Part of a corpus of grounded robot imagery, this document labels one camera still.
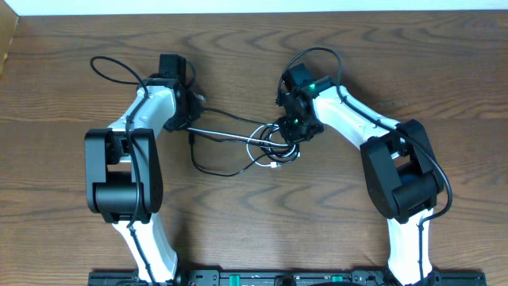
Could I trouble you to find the black usb cable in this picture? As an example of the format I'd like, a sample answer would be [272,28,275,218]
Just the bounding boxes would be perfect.
[187,106,301,178]

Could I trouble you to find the white usb cable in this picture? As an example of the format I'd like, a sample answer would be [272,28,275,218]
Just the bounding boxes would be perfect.
[186,123,302,168]

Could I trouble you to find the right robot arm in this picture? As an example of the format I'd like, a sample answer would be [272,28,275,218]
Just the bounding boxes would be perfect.
[275,64,444,285]

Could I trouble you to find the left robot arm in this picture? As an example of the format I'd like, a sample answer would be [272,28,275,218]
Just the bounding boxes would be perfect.
[84,54,202,285]

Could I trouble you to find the left camera cable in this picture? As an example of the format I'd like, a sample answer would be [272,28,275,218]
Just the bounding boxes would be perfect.
[90,56,160,286]

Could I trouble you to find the camera cable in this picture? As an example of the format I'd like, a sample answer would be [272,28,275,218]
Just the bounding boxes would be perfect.
[90,56,160,286]
[276,47,454,286]

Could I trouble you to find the right camera cable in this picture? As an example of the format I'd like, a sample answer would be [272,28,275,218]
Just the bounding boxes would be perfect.
[276,47,454,286]

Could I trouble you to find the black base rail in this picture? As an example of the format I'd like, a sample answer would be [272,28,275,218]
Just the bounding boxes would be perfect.
[87,269,487,286]

